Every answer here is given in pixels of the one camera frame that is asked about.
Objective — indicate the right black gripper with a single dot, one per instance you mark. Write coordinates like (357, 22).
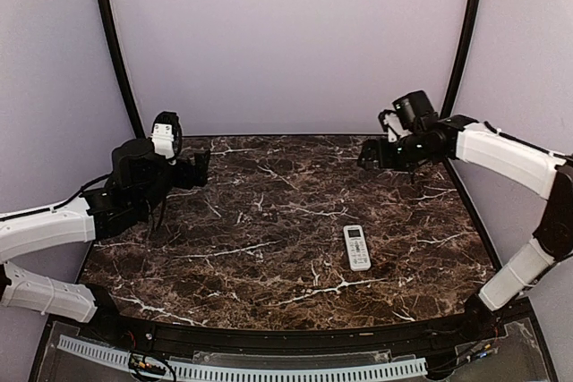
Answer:
(384, 161)

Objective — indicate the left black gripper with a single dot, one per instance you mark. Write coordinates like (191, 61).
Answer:
(186, 179)

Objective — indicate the white remote control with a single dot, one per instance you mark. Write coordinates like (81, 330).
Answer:
(356, 248)

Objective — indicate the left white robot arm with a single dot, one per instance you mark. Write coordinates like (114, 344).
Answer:
(142, 175)

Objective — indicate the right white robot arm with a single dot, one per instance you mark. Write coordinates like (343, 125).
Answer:
(414, 134)

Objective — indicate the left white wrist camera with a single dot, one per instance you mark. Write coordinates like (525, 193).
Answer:
(167, 136)

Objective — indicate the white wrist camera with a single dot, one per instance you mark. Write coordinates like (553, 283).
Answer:
(167, 136)
(391, 125)

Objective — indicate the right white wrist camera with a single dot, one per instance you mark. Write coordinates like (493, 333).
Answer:
(391, 125)

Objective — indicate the black front frame rail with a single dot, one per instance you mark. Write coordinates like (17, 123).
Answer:
(434, 336)

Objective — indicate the white slotted cable duct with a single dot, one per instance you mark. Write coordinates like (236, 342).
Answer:
(214, 366)

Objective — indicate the left black frame post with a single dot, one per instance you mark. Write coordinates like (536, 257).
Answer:
(117, 60)

